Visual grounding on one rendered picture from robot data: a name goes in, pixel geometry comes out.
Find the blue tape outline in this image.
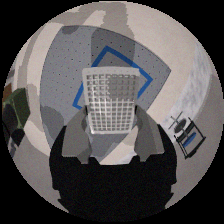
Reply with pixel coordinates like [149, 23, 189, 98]
[72, 45, 153, 110]

